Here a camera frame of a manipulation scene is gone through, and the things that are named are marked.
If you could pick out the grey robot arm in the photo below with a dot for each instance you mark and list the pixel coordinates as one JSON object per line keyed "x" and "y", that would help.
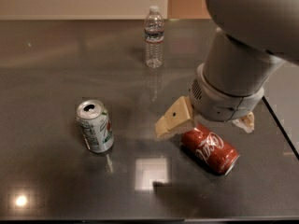
{"x": 252, "y": 40}

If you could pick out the red coke can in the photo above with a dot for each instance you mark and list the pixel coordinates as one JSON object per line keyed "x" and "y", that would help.
{"x": 215, "y": 152}

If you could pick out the grey side table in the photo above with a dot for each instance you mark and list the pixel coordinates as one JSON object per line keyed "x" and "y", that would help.
{"x": 282, "y": 96}

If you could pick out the white green soda can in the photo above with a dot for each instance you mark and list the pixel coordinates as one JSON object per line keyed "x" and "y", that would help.
{"x": 94, "y": 122}

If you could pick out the clear plastic water bottle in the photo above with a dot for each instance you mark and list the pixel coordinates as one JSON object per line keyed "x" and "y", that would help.
{"x": 154, "y": 38}

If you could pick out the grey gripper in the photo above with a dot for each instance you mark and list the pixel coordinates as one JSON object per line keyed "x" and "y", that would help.
{"x": 220, "y": 104}

